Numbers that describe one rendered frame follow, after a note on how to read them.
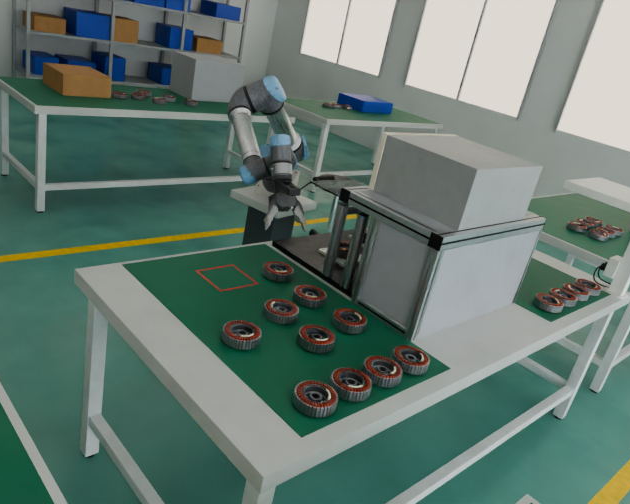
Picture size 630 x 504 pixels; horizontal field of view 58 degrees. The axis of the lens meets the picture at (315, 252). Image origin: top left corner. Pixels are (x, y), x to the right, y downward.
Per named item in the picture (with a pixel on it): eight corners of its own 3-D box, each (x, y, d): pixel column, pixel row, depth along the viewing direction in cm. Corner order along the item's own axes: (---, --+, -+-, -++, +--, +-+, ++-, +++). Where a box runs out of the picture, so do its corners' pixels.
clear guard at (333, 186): (298, 191, 221) (301, 176, 219) (341, 188, 237) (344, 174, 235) (357, 223, 200) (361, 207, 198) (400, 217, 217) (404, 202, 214)
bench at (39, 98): (-7, 172, 447) (-8, 74, 419) (227, 166, 596) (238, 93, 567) (33, 215, 390) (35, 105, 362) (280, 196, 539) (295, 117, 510)
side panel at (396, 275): (350, 301, 201) (371, 216, 189) (356, 299, 203) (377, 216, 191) (410, 341, 184) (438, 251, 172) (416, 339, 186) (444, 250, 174)
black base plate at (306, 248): (271, 245, 233) (272, 240, 232) (374, 230, 276) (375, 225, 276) (351, 298, 203) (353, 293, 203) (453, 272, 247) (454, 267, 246)
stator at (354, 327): (341, 336, 178) (343, 326, 176) (325, 317, 187) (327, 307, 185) (371, 333, 183) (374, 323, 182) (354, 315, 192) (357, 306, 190)
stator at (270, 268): (257, 268, 210) (259, 259, 208) (286, 268, 215) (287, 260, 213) (267, 283, 201) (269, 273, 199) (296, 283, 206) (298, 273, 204)
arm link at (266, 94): (279, 154, 284) (240, 80, 236) (307, 143, 283) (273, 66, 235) (285, 173, 278) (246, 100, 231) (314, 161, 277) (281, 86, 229)
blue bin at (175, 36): (154, 42, 812) (156, 22, 801) (177, 45, 836) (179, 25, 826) (168, 48, 785) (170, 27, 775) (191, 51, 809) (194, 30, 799)
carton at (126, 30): (98, 35, 757) (99, 12, 746) (123, 38, 781) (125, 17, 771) (111, 40, 732) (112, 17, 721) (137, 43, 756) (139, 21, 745)
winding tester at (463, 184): (368, 188, 203) (382, 131, 195) (439, 183, 233) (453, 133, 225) (457, 231, 179) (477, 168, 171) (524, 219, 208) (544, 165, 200)
